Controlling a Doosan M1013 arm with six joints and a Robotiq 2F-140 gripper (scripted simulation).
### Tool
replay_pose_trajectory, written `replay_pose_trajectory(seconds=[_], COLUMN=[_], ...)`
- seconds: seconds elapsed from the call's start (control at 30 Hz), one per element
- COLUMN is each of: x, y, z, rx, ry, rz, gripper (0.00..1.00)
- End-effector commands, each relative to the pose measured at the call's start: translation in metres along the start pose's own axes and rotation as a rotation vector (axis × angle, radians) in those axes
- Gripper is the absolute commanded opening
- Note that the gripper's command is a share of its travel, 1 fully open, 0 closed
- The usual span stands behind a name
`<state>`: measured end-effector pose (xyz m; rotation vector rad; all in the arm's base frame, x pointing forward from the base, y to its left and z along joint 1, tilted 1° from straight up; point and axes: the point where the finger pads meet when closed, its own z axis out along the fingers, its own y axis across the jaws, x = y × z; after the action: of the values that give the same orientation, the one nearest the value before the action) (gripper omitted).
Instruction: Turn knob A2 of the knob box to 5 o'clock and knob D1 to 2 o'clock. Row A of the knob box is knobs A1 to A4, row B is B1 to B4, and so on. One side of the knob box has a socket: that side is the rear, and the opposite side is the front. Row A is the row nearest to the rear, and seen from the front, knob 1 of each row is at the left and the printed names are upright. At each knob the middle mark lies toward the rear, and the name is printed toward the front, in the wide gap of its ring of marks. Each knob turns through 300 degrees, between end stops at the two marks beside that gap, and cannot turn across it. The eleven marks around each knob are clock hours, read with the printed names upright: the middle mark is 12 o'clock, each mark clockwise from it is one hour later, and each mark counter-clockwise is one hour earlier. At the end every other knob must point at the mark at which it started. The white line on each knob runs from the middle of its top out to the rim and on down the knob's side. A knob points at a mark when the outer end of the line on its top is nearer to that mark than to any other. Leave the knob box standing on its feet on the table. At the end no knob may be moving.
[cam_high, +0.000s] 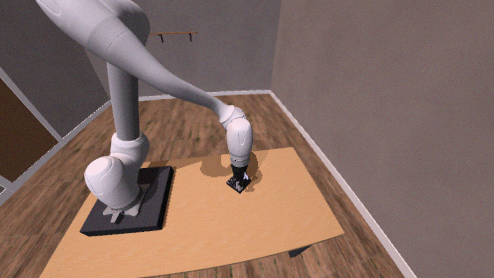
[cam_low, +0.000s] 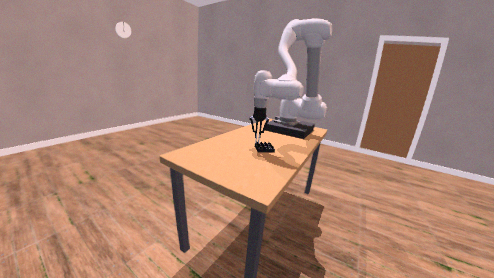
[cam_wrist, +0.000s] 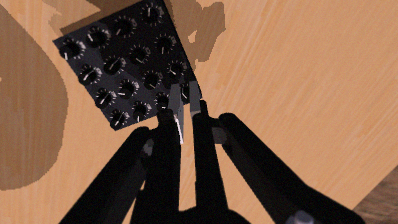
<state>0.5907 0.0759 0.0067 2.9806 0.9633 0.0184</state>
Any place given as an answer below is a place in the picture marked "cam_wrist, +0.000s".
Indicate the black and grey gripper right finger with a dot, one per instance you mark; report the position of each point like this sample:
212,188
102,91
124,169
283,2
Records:
283,194

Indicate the black knob box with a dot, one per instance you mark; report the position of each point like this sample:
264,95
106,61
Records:
131,75

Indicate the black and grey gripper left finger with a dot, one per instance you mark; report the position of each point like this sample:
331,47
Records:
153,156

